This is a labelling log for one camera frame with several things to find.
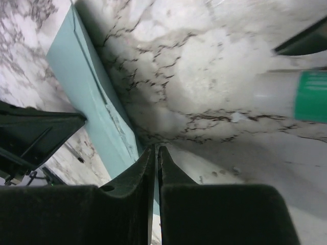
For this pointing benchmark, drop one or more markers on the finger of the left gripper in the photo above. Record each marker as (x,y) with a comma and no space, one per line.
(309,41)

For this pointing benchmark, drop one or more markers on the teal envelope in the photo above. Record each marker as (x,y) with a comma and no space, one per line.
(83,78)

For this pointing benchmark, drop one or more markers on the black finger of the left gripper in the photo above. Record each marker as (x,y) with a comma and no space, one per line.
(29,137)

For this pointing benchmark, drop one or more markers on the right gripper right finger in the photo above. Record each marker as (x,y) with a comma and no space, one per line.
(191,213)

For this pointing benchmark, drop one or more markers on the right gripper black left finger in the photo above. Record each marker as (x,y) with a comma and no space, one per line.
(89,204)

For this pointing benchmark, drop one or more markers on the green white glue stick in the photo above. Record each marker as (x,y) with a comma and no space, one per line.
(300,95)

